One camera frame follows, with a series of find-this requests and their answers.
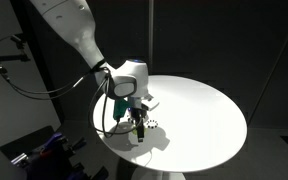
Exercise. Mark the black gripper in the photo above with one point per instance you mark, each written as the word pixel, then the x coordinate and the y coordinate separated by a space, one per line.
pixel 138 113

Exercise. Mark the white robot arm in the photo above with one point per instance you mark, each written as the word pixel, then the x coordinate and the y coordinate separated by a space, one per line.
pixel 73 21

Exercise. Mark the green wrist camera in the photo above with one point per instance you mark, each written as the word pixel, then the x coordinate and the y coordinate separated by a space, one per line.
pixel 120 107

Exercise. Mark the round white pedestal table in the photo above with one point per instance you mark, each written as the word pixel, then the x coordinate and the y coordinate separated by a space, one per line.
pixel 195 127

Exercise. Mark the blue handled clamp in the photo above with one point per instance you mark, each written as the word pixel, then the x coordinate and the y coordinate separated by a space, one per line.
pixel 50 161

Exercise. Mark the black camera stand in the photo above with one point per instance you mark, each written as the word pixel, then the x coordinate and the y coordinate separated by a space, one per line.
pixel 19 40

